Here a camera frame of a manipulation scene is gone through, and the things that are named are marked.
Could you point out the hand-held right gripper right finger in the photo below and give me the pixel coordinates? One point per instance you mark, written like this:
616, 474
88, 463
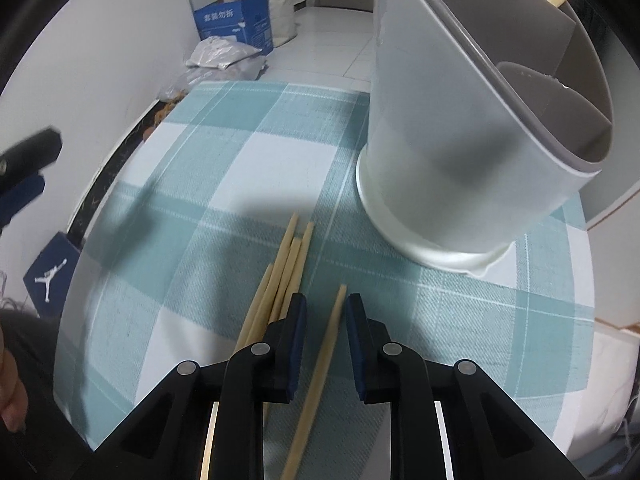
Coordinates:
354, 345

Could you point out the white plastic utensil holder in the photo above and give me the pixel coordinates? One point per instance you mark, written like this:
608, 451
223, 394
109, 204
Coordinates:
450, 135

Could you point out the grey plastic bag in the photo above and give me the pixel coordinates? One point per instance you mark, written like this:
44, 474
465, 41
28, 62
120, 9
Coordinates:
215, 76

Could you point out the blue box white figure print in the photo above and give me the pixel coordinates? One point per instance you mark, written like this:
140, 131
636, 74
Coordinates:
55, 270

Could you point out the blue cardboard box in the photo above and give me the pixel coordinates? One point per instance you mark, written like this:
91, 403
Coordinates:
250, 20

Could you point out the white plastic bag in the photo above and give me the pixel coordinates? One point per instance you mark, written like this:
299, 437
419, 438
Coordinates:
220, 52

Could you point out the beige sack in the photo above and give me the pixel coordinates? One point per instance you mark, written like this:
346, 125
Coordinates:
282, 15

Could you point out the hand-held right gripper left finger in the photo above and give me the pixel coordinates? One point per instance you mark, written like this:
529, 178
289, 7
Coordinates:
297, 340

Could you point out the teal checked tablecloth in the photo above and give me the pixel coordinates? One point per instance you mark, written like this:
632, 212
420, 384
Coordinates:
200, 220

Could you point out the person's left hand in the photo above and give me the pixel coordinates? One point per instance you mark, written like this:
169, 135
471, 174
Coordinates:
10, 395

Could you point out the pile of wooden chopsticks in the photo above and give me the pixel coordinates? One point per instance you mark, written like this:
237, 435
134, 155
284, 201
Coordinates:
292, 260

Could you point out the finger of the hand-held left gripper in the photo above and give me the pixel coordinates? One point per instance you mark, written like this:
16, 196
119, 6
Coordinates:
20, 200
30, 152

